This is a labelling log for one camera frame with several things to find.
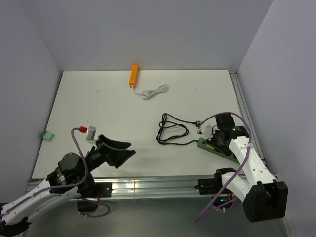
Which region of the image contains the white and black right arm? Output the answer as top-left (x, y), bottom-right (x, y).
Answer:
top-left (206, 112), bottom-right (288, 223)

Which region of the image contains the orange power strip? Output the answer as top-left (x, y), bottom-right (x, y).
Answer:
top-left (129, 64), bottom-right (139, 88)

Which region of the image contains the black power cable with plug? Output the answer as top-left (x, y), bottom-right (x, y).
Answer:
top-left (155, 113), bottom-right (204, 146)

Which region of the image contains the aluminium front rail frame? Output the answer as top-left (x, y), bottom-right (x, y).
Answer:
top-left (12, 172), bottom-right (283, 237)

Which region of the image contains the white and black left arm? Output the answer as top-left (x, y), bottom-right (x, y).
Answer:
top-left (0, 135), bottom-right (136, 237)

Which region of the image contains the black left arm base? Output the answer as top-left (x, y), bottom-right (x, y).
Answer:
top-left (77, 182), bottom-right (113, 215)

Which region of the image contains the yellow USB plug adapter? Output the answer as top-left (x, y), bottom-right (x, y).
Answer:
top-left (206, 144), bottom-right (215, 150)

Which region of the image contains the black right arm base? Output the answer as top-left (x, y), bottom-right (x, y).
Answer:
top-left (194, 168), bottom-right (235, 207)

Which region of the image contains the aluminium rail frame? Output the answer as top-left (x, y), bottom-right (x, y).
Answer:
top-left (12, 172), bottom-right (283, 237)
top-left (228, 70), bottom-right (298, 237)

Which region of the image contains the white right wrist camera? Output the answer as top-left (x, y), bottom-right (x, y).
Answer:
top-left (197, 123), bottom-right (213, 139)

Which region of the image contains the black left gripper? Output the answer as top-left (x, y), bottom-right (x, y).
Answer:
top-left (77, 134), bottom-right (136, 177)

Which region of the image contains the aluminium right rail frame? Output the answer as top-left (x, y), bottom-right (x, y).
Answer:
top-left (228, 70), bottom-right (298, 237)

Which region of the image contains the green plug adapter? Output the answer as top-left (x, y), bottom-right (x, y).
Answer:
top-left (42, 131), bottom-right (55, 141)

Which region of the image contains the green power strip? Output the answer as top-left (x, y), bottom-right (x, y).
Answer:
top-left (197, 137), bottom-right (239, 164)

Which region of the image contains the white power cable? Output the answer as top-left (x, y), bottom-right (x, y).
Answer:
top-left (132, 84), bottom-right (170, 100)

